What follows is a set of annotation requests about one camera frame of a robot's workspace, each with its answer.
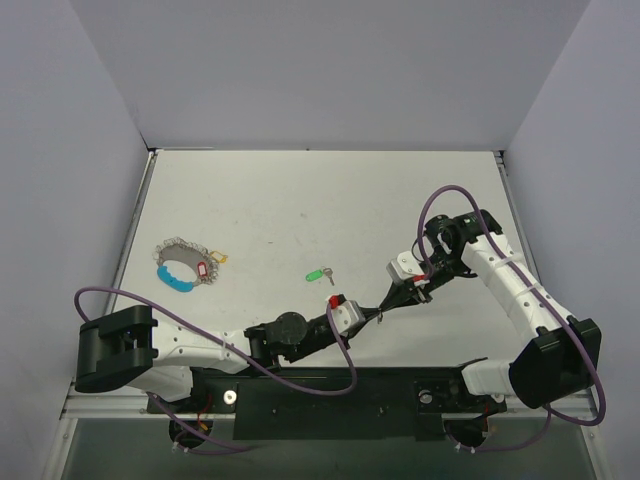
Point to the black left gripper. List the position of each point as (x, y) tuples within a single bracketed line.
[(368, 313)]

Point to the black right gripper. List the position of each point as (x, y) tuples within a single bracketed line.
[(417, 291)]

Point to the metal key organizer blue handle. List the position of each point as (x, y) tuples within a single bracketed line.
[(176, 264)]

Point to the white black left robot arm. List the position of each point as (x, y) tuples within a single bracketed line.
[(130, 348)]

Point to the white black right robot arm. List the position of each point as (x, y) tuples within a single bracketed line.
[(560, 352)]

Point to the silver key on green tag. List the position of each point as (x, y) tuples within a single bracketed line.
[(328, 273)]

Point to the green key tag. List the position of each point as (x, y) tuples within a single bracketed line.
[(314, 275)]

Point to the yellow key tag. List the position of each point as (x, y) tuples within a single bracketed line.
[(218, 257)]

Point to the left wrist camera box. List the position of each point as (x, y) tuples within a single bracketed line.
[(344, 316)]

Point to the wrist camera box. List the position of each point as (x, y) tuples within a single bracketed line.
[(344, 316), (405, 267)]

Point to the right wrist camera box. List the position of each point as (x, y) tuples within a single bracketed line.
[(405, 267)]

